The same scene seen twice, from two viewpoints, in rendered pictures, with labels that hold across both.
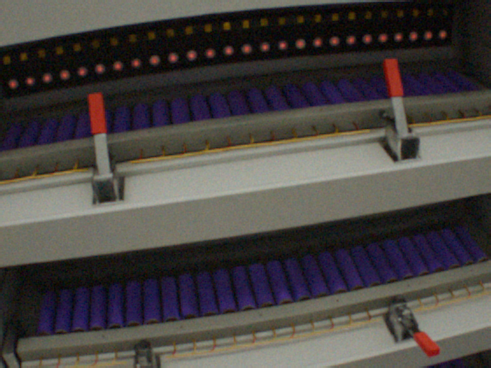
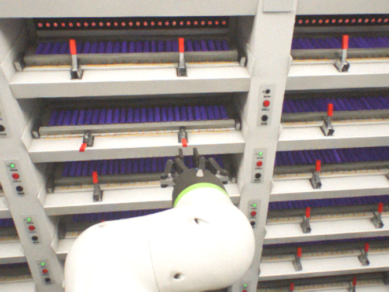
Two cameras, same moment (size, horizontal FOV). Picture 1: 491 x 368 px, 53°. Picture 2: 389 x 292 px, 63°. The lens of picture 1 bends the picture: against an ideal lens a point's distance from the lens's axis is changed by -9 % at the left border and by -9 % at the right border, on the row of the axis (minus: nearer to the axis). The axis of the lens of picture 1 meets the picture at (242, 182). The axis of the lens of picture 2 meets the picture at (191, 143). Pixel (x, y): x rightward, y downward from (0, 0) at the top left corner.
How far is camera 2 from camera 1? 0.41 m
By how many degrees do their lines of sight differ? 13
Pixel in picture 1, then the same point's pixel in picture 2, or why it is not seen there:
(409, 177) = (182, 82)
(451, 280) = (206, 124)
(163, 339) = (96, 130)
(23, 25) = (41, 11)
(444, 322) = (199, 139)
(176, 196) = (99, 79)
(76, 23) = (62, 13)
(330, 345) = (155, 139)
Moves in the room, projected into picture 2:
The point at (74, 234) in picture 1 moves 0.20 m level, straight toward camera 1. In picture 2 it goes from (63, 88) to (62, 118)
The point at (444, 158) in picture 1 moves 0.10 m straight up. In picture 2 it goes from (197, 77) to (197, 36)
